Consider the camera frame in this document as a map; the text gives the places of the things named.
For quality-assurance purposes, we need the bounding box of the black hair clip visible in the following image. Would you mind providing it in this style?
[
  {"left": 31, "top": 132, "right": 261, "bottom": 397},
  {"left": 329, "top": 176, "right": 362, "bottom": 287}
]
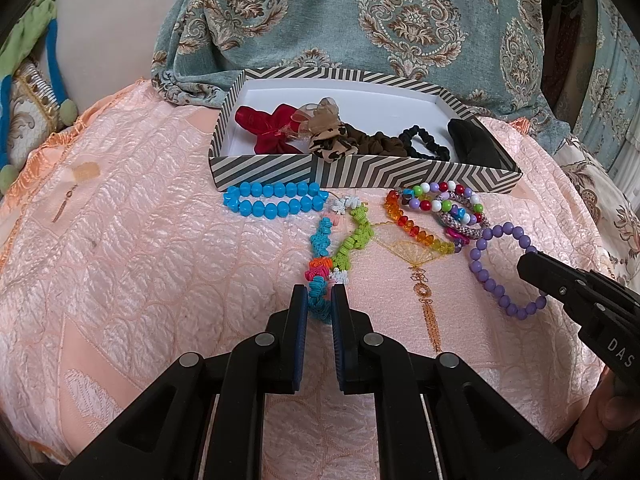
[{"left": 446, "top": 117, "right": 512, "bottom": 168}]

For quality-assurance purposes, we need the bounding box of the amber rainbow crystal bracelet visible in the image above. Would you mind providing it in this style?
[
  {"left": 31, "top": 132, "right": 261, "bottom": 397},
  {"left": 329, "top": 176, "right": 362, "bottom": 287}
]
[{"left": 384, "top": 189, "right": 458, "bottom": 256}]

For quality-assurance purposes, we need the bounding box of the blue bead bracelet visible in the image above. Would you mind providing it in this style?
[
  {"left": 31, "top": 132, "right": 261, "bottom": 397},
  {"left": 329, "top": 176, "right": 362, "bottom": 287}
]
[{"left": 223, "top": 181, "right": 327, "bottom": 221}]

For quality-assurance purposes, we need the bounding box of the purple bead bracelet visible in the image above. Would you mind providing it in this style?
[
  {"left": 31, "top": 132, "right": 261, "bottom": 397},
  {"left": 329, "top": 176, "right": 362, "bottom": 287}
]
[{"left": 468, "top": 221, "right": 548, "bottom": 321}]

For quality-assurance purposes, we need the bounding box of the red bow hair clip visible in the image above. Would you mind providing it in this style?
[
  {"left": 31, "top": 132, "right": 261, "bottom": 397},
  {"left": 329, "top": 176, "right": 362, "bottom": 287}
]
[{"left": 234, "top": 103, "right": 306, "bottom": 155}]

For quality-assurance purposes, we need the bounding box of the green and blue plush toy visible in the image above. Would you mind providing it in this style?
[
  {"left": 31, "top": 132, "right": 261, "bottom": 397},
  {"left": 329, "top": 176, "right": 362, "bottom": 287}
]
[{"left": 0, "top": 0, "right": 81, "bottom": 191}]

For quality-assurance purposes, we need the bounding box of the blue damask curtain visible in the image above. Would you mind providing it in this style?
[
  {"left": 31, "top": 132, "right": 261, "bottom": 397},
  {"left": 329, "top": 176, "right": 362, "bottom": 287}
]
[{"left": 582, "top": 0, "right": 640, "bottom": 171}]

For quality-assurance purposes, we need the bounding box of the multicoloured woven knot bracelet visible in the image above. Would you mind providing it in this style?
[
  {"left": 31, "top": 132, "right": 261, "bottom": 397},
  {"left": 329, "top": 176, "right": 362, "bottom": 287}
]
[{"left": 305, "top": 195, "right": 376, "bottom": 325}]

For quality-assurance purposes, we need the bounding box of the black scrunchie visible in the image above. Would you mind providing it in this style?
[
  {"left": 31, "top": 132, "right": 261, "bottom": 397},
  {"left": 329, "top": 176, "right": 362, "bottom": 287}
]
[{"left": 398, "top": 124, "right": 451, "bottom": 162}]

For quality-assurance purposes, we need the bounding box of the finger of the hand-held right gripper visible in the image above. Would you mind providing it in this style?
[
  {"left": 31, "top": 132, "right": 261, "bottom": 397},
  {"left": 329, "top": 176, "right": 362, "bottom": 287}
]
[{"left": 517, "top": 251, "right": 602, "bottom": 307}]

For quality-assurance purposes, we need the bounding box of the leopard print scrunchie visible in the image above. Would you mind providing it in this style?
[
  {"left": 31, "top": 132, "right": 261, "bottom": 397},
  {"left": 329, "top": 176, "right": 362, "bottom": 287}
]
[{"left": 292, "top": 96, "right": 361, "bottom": 163}]

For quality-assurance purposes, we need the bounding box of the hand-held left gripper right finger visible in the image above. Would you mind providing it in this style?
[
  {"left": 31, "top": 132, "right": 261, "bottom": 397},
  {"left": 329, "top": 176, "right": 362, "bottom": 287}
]
[{"left": 331, "top": 284, "right": 582, "bottom": 480}]

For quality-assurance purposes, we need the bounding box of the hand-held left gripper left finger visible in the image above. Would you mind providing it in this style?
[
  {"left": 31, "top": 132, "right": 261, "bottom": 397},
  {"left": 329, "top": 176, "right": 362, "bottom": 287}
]
[{"left": 59, "top": 284, "right": 308, "bottom": 480}]

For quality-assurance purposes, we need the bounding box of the magenta beaded ring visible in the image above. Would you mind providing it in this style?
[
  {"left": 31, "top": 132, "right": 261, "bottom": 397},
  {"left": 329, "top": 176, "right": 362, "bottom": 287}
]
[{"left": 446, "top": 227, "right": 473, "bottom": 250}]

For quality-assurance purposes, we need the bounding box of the dark wooden bed frame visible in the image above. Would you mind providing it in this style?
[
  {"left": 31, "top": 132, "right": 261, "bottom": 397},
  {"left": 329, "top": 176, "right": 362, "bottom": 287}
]
[{"left": 537, "top": 0, "right": 601, "bottom": 126}]

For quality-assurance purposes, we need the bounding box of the multicoloured round bead bracelet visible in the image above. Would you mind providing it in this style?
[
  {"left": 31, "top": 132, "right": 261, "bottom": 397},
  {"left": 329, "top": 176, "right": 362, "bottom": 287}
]
[{"left": 400, "top": 181, "right": 485, "bottom": 226}]

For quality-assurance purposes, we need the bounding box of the blue damask blanket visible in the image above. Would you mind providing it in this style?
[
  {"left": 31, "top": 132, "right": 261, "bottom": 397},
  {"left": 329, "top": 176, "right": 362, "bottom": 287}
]
[{"left": 150, "top": 0, "right": 573, "bottom": 126}]

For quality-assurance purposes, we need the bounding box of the person's right hand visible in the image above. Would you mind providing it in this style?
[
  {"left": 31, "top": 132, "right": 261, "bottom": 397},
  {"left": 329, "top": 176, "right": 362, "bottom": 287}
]
[{"left": 568, "top": 372, "right": 627, "bottom": 467}]

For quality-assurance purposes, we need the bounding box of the beige upholstered headboard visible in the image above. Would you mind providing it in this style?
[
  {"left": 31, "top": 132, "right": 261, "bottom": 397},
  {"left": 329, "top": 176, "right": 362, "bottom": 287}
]
[{"left": 50, "top": 0, "right": 173, "bottom": 111}]

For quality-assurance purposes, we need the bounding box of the black white striped box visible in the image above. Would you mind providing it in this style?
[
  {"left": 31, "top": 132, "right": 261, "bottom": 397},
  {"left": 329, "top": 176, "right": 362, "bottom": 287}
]
[{"left": 207, "top": 66, "right": 523, "bottom": 195}]

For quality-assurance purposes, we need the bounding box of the brown scrunchie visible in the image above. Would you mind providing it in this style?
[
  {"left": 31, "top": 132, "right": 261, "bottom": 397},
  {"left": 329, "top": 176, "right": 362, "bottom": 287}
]
[{"left": 345, "top": 122, "right": 408, "bottom": 157}]

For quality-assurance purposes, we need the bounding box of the gold striped patterned cushion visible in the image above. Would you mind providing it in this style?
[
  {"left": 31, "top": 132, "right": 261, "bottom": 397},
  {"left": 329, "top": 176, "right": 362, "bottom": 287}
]
[{"left": 10, "top": 57, "right": 76, "bottom": 133}]

